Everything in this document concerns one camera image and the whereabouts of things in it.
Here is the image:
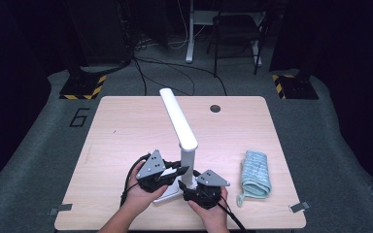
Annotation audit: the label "black cabinet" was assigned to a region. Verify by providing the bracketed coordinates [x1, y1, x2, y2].
[66, 0, 134, 66]

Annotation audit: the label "person's left hand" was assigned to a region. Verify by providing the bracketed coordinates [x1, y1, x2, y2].
[124, 160, 169, 212]

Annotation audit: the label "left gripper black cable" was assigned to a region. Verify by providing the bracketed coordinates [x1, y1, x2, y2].
[119, 153, 152, 208]

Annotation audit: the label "grey tape piece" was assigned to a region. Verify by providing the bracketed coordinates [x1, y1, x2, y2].
[288, 201, 311, 214]
[48, 203, 73, 216]

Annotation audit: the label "light blue fluffy cloth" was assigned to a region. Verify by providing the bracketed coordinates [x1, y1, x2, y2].
[236, 150, 272, 208]

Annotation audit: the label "black stand base striped edge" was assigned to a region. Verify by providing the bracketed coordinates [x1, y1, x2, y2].
[271, 73, 320, 100]
[58, 74, 107, 101]

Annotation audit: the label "person's right hand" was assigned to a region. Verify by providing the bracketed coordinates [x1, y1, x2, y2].
[187, 187, 229, 224]

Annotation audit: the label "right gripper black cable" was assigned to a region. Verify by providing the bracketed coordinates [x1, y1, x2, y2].
[213, 193, 251, 233]

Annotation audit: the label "white desk lamp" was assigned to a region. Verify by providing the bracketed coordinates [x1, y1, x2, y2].
[152, 87, 199, 204]

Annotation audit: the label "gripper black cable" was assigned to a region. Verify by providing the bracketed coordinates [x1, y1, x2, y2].
[119, 153, 152, 208]
[213, 193, 251, 233]

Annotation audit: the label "black chair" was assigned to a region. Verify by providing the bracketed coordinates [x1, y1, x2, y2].
[206, 13, 270, 78]

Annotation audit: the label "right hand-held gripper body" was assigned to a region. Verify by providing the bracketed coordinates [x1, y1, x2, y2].
[183, 169, 231, 210]

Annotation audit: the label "white desk frame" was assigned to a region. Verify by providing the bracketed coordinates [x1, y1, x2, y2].
[185, 0, 266, 67]

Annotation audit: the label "black floor cables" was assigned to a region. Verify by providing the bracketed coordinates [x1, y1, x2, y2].
[132, 56, 227, 97]

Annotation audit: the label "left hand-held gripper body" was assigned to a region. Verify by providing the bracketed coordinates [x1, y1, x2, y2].
[135, 149, 176, 194]

